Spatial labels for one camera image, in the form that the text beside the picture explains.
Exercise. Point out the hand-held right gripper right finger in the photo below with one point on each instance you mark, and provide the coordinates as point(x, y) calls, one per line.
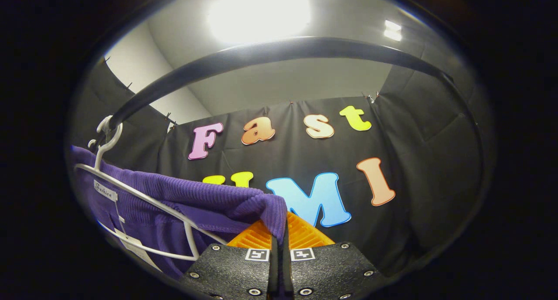
point(327, 269)

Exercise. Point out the purple ribbed jacket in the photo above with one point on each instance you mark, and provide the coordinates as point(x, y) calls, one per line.
point(196, 195)

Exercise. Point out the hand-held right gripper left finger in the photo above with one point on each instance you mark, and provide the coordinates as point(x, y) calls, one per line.
point(231, 269)

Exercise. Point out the rectangular ceiling light panel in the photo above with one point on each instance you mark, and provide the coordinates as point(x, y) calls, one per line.
point(259, 14)
point(392, 29)

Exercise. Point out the black backdrop cloth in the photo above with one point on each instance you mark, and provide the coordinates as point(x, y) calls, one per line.
point(414, 160)

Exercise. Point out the white plastic clothes hanger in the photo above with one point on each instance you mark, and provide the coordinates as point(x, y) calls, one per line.
point(90, 141)
point(104, 147)

